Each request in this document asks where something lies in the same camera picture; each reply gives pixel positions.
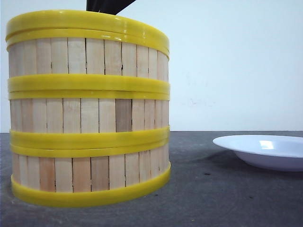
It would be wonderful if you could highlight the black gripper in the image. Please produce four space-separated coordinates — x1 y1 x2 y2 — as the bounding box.
86 0 135 15

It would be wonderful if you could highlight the woven bamboo steamer lid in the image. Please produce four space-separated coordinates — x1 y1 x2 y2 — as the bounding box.
5 9 169 55

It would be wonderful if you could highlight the bamboo steamer basket dark slat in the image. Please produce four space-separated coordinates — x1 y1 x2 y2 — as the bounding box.
10 98 169 149

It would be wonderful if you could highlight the bamboo steamer basket front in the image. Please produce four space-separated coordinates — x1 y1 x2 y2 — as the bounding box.
11 144 171 208

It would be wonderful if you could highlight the white plate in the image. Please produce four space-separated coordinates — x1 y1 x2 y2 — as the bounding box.
213 135 303 172

